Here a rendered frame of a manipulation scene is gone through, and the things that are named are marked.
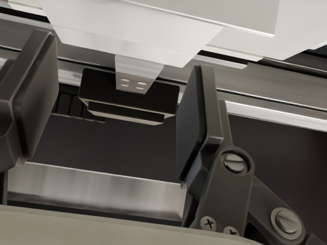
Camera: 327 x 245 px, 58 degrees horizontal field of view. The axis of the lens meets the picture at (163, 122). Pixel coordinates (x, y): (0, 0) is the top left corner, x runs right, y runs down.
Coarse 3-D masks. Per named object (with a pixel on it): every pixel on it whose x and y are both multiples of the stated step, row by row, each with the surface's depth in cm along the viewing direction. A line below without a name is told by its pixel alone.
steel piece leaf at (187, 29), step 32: (64, 0) 13; (96, 0) 13; (128, 0) 8; (160, 0) 8; (192, 0) 8; (224, 0) 8; (256, 0) 8; (96, 32) 17; (128, 32) 16; (160, 32) 15; (192, 32) 14; (256, 32) 8
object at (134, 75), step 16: (128, 64) 22; (144, 64) 21; (160, 64) 21; (96, 80) 35; (112, 80) 35; (128, 80) 27; (144, 80) 27; (80, 96) 35; (96, 96) 35; (112, 96) 35; (128, 96) 36; (144, 96) 36; (160, 96) 36; (176, 96) 37; (96, 112) 36; (112, 112) 36; (128, 112) 37; (144, 112) 37; (160, 112) 36
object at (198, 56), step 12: (0, 0) 15; (0, 12) 17; (12, 12) 17; (24, 12) 17; (36, 24) 18; (48, 24) 17; (204, 60) 19; (216, 60) 19; (228, 60) 19; (240, 60) 19
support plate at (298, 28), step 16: (16, 0) 15; (32, 0) 14; (288, 0) 11; (304, 0) 10; (320, 0) 10; (288, 16) 12; (304, 16) 11; (320, 16) 11; (224, 32) 14; (240, 32) 14; (288, 32) 13; (304, 32) 13; (320, 32) 13; (240, 48) 16; (256, 48) 16; (272, 48) 15; (288, 48) 15; (304, 48) 15
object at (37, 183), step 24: (24, 168) 16; (48, 168) 16; (72, 168) 17; (24, 192) 16; (48, 192) 16; (72, 192) 16; (96, 192) 17; (120, 192) 17; (144, 192) 17; (168, 192) 17; (120, 216) 16; (144, 216) 16; (168, 216) 17
